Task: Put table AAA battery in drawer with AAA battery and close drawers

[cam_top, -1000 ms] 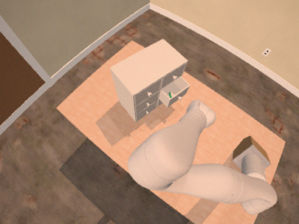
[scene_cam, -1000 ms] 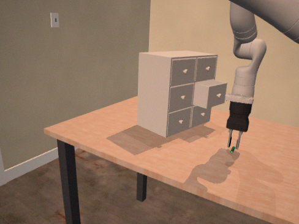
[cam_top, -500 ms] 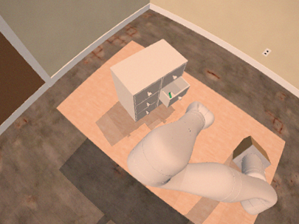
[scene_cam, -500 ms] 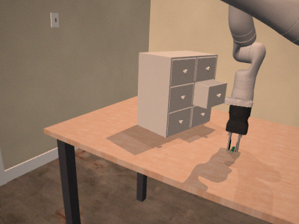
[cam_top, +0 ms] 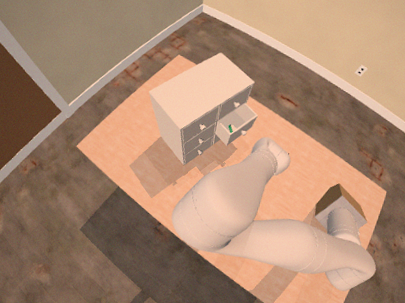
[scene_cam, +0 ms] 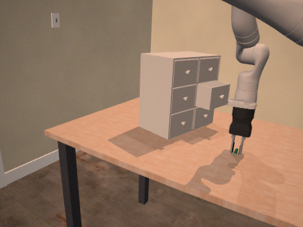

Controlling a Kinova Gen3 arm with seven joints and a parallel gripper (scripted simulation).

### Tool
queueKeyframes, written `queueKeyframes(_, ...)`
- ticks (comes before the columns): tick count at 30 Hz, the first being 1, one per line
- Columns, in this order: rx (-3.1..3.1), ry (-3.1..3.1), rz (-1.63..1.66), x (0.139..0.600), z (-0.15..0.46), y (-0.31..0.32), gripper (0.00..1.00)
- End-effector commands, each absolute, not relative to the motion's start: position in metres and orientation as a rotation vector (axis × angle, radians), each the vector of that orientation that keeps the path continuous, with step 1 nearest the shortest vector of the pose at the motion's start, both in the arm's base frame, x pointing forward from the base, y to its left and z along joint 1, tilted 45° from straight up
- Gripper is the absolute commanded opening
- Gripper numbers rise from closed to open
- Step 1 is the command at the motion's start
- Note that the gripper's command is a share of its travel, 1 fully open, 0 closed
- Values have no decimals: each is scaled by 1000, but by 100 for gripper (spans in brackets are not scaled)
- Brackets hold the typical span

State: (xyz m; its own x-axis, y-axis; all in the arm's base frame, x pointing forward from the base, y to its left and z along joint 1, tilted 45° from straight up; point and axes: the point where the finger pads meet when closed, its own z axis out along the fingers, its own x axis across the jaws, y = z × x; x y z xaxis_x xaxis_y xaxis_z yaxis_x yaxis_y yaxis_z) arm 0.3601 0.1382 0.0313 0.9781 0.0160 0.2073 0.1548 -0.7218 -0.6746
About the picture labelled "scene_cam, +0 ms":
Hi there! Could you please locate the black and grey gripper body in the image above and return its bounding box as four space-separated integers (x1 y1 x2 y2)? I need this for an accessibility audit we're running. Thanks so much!
227 89 258 138

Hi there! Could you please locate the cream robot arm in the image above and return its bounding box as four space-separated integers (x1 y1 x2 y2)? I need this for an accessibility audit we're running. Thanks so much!
222 0 303 92

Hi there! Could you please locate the grey drawer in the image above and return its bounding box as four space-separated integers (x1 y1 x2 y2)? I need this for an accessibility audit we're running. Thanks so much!
171 84 196 113
198 57 219 82
170 109 194 137
196 81 230 110
173 59 199 86
193 107 214 128

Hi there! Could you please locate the small beige chest of drawers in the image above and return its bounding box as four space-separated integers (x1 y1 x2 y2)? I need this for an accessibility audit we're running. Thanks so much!
139 51 221 140

